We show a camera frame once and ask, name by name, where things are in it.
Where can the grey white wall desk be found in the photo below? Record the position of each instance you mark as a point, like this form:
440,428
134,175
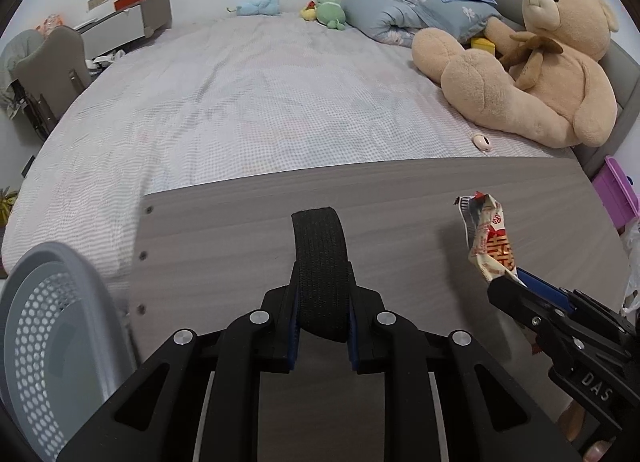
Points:
117,29

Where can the green frog plush toy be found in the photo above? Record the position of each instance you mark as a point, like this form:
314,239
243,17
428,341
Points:
329,13

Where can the white checkered bed mattress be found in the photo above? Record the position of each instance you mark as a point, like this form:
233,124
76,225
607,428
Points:
236,98

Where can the red white snack wrapper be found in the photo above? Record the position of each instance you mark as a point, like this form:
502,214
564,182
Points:
489,246

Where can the grey garment on chair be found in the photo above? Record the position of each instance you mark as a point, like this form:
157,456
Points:
19,47

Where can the grey wooden board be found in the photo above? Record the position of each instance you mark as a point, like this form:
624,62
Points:
206,255

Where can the grey upholstered chair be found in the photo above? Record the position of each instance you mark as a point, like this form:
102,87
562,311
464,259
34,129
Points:
49,80

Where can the yellow toy block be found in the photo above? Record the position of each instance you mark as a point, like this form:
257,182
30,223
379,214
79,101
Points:
482,43

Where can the small pink mouse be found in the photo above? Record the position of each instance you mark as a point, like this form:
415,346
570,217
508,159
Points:
482,143

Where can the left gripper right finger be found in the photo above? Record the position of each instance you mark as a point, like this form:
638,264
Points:
445,397

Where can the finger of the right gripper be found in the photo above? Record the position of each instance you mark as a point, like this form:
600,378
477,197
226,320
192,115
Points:
542,284
524,307

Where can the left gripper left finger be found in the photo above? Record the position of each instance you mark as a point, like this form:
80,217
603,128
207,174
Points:
197,396

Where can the yellow cloth bundle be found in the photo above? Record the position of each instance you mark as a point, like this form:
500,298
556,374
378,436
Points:
8,198

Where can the right hand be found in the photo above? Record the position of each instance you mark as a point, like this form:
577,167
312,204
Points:
572,423

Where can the large tan teddy bear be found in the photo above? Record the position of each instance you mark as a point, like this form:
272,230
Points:
545,83

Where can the grey blue folded quilt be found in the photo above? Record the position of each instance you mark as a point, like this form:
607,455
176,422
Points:
397,21

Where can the light blue plush toy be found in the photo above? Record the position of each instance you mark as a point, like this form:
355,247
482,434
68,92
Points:
256,7

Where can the grey perforated trash basket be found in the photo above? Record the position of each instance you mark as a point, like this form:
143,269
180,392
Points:
64,347

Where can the purple plastic bin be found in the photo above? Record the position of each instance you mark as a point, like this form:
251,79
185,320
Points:
616,193

